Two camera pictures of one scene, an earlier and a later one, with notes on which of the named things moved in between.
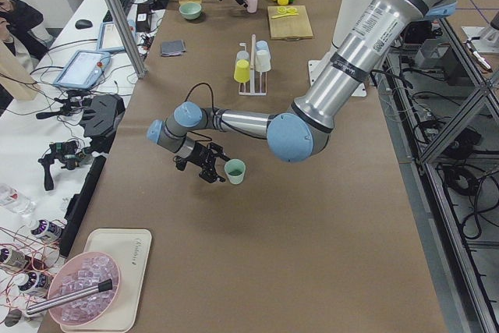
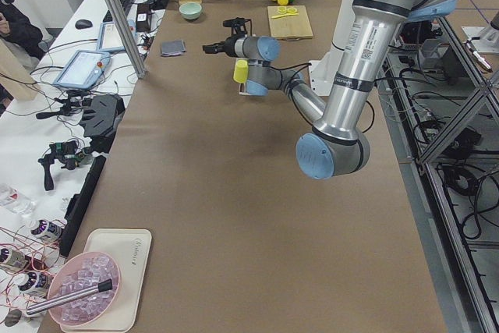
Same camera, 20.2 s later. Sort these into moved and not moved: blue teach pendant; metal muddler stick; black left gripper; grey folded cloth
Moved: black left gripper
Not moved: blue teach pendant; grey folded cloth; metal muddler stick
